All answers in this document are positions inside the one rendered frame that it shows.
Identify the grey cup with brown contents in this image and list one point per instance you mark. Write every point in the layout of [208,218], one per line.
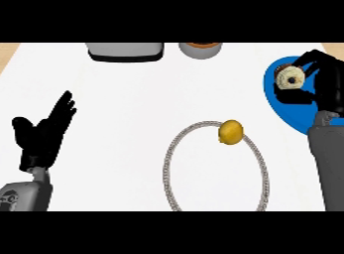
[201,50]

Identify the cream frosted cupcake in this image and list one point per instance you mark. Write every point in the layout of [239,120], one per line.
[289,77]

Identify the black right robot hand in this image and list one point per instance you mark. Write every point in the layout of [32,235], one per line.
[332,86]

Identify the white plate with grey rim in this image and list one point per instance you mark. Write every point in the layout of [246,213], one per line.
[215,172]

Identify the yellow lemon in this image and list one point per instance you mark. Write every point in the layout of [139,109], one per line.
[230,132]

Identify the grey and black appliance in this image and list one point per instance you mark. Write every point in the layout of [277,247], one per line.
[124,51]

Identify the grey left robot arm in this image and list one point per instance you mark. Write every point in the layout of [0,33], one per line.
[25,193]

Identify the blue placemat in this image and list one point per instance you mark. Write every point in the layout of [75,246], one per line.
[295,109]

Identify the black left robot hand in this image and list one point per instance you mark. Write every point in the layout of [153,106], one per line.
[41,139]

